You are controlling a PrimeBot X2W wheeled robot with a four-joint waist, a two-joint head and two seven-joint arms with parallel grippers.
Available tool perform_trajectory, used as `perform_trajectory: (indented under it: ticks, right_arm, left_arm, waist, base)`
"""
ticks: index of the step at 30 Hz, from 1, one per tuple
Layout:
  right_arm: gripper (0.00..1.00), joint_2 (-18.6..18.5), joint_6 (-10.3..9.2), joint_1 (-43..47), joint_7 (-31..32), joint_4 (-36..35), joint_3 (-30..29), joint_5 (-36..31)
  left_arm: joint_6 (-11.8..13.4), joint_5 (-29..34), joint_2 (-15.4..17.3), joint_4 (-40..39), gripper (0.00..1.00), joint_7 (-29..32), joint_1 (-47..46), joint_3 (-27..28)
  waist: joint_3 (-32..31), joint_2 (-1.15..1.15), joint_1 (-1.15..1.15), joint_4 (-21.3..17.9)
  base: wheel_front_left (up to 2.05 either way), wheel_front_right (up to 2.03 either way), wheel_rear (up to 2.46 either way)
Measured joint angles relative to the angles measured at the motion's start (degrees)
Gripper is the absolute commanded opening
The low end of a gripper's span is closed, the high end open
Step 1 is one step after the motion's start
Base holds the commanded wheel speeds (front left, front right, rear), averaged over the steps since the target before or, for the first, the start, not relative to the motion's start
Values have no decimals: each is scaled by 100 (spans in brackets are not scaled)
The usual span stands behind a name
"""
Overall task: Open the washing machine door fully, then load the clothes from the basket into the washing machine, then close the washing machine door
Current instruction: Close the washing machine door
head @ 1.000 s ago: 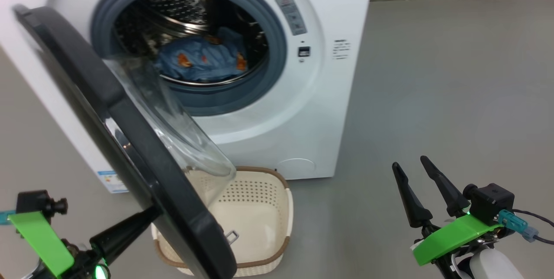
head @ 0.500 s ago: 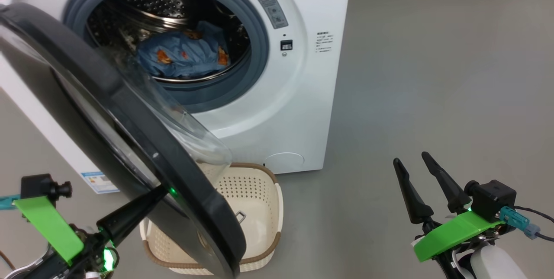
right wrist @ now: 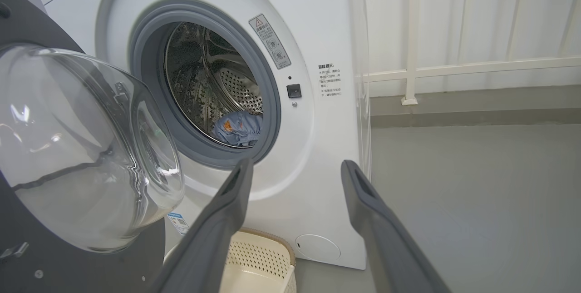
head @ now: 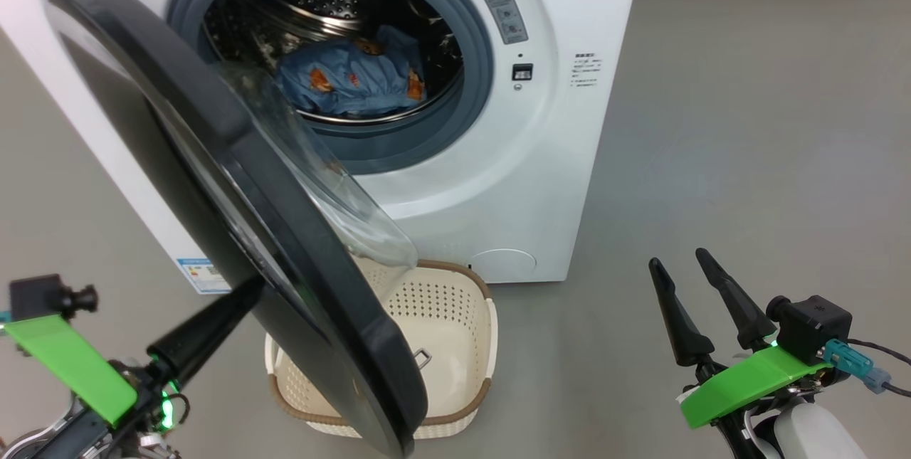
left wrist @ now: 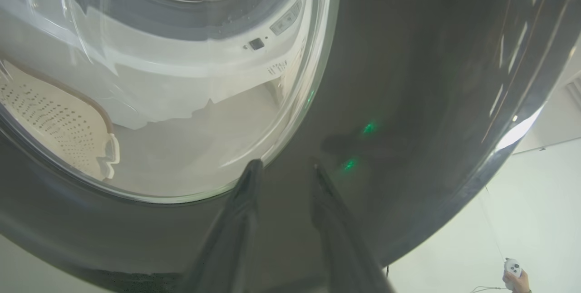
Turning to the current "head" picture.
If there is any cream perforated laundry basket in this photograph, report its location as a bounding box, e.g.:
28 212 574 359
265 260 498 440

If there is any white washing machine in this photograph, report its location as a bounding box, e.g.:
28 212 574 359
0 0 646 297

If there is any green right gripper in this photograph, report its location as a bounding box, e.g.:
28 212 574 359
648 248 831 459

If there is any thin black right camera cable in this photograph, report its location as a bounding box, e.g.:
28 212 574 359
847 338 911 398

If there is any grey warning sticker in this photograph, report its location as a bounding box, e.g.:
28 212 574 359
475 0 530 46

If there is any black round washer door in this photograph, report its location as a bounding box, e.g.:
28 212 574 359
43 0 430 459

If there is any blue cartoon print garment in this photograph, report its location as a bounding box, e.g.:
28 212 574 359
276 25 427 119

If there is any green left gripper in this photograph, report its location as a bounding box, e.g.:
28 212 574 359
4 275 266 445

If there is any round white filter cover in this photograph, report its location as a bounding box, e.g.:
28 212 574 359
470 249 537 284

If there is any teal right camera connector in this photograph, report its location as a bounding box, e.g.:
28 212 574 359
823 339 892 395

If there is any blue energy label sticker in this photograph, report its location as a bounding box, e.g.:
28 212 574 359
177 257 233 295

